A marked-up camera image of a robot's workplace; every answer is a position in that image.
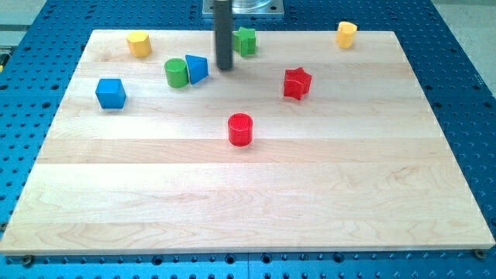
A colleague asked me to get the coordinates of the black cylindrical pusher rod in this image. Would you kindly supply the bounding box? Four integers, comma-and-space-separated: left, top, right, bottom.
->
213, 0, 233, 71

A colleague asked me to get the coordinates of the green star block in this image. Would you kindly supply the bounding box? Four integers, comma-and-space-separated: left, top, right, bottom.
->
233, 26, 257, 57

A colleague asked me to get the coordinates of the green cylinder block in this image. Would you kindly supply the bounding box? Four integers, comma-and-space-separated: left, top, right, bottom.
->
164, 58, 189, 88

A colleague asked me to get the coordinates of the red star block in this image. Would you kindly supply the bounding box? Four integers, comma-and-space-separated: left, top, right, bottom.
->
283, 67, 312, 100

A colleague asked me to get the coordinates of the blue triangle block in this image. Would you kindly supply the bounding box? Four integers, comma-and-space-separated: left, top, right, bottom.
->
185, 54, 208, 84

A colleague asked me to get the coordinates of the blue perforated metal table plate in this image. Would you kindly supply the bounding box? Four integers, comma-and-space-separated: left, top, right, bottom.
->
1, 1, 495, 278

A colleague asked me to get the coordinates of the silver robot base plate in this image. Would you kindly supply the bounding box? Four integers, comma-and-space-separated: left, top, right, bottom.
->
221, 0, 284, 19

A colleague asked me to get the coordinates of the yellow hexagon block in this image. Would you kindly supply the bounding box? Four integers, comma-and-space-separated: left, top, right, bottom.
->
126, 30, 152, 58

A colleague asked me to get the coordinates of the light wooden board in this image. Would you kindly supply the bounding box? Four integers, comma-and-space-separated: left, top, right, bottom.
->
1, 29, 494, 256

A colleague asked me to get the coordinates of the blue cube block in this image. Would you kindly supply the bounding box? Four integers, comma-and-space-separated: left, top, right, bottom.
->
95, 79, 126, 109

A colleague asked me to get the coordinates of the red cylinder block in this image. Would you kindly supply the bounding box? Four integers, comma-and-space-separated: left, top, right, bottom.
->
228, 113, 253, 146

